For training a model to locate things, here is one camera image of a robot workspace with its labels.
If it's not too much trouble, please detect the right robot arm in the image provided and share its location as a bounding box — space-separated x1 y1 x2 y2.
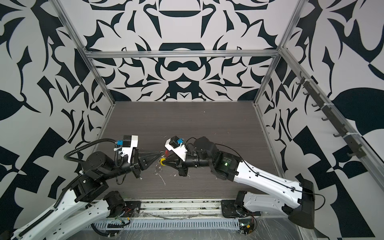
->
162 136 315 229

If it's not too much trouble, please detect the black wall hook rail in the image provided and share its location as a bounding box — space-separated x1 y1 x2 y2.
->
297 73 367 159

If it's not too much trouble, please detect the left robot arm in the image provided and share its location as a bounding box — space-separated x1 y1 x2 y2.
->
1 150 163 240

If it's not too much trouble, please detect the small circuit board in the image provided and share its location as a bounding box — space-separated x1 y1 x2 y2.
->
239 218 258 235

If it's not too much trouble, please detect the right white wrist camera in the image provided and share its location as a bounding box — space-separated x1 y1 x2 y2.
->
165 136 188 162

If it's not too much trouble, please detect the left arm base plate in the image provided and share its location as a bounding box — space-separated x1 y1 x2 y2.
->
120 200 142 218

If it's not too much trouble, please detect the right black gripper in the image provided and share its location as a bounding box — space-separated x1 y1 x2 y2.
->
163 151 216 177

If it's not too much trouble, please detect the white slotted cable duct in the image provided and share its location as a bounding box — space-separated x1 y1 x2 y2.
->
95 219 240 231

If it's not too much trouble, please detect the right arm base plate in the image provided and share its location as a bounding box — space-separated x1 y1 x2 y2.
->
221 200 261 218

